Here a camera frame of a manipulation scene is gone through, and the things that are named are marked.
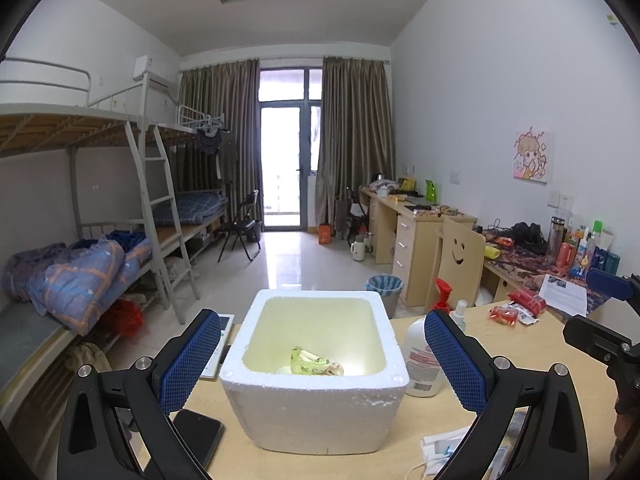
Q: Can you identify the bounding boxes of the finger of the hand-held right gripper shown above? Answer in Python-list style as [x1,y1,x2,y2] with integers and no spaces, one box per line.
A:
[562,315,632,361]
[585,268,632,302]

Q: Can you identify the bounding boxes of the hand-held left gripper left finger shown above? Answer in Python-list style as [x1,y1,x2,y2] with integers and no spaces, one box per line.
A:
[56,308,224,480]

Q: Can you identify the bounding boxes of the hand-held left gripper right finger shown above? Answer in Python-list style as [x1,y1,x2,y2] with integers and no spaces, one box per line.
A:
[424,308,598,480]

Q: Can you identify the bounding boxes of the green tissue packet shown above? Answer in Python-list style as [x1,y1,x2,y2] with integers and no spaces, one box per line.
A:
[287,346,346,377]

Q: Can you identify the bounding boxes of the white foam box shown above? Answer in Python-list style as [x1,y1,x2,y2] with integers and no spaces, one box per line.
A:
[218,288,411,453]

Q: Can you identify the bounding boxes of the white lotion bottle red pump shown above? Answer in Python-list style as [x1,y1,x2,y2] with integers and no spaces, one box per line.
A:
[404,278,455,398]

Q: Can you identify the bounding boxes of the white tablet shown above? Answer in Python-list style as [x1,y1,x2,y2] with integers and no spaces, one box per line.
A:
[200,312,236,378]

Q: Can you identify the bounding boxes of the white bottle green cap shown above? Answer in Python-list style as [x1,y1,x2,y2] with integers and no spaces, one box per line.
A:
[590,220,606,261]

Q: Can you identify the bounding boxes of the printed paper sheet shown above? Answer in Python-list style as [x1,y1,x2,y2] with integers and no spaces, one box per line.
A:
[537,274,591,318]

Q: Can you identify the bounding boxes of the red cup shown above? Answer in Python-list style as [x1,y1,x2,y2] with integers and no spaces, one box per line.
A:
[557,242,576,276]

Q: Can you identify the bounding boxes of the orange-red snack packet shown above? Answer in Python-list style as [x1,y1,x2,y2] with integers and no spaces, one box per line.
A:
[489,305,521,328]

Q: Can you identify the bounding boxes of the clear tumbler bottle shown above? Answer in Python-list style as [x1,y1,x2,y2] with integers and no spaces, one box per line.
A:
[546,216,568,263]

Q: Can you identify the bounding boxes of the red snack packet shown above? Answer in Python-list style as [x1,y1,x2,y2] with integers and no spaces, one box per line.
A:
[510,288,548,317]

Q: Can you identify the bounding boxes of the red cloth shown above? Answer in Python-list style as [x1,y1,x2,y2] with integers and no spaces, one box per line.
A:
[102,300,146,341]

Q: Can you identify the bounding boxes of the black smartphone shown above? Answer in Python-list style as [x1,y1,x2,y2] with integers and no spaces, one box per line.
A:
[170,408,224,478]

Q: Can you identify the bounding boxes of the black headphones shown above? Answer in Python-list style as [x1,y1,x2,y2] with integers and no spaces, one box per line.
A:
[510,221,548,251]

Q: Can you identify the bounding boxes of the trash bin with striped liner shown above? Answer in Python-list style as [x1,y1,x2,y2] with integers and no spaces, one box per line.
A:
[365,273,404,318]

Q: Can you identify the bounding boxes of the wooden chair with smiley cutout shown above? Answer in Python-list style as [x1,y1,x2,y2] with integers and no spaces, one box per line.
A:
[427,216,487,311]

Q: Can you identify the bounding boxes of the beige cloth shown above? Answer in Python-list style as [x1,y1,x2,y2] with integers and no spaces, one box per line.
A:
[65,342,112,376]

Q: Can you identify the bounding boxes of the white metal bunk bed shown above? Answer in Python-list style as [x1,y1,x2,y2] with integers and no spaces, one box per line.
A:
[0,56,201,411]
[145,72,231,271]

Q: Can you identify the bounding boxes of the light wooden desk with drawers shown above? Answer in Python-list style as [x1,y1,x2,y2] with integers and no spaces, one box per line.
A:
[359,186,478,307]

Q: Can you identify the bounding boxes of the blue plaid quilt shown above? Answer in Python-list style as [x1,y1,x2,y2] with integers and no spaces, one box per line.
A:
[5,237,153,333]

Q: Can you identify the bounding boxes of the black folding chair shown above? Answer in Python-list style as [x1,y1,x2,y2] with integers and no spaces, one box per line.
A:
[216,190,263,263]
[346,187,372,248]

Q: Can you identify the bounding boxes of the blue checked bedding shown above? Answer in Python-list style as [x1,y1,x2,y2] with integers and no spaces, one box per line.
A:
[152,191,227,226]

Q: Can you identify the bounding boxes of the white bed ladder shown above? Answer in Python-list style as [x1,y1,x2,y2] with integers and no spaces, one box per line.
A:
[124,122,198,323]

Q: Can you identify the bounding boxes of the hanging dark clothes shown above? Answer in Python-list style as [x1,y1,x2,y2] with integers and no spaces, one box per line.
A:
[195,127,238,183]

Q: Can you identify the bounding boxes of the glass balcony door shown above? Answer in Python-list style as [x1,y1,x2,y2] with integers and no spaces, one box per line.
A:
[258,67,323,231]

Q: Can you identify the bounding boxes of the brown curtain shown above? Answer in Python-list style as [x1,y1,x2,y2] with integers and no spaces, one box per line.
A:
[179,58,262,221]
[316,55,396,228]

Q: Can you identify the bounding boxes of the white air conditioner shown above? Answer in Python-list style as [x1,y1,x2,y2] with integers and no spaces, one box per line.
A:
[133,55,173,92]

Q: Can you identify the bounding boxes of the wall poster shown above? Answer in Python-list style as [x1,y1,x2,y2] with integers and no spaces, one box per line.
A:
[512,131,556,184]

